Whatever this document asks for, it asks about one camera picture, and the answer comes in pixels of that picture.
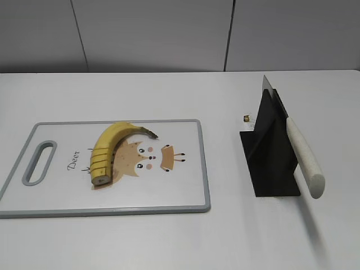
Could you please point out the white-handled kitchen knife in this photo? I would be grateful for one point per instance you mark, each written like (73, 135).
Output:
(307, 161)

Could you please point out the yellow partly sliced banana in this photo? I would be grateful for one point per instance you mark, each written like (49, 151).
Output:
(102, 153)

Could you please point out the black knife stand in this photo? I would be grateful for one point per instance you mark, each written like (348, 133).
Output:
(269, 154)

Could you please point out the white grey-rimmed cutting board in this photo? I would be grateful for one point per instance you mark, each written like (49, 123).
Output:
(51, 176)

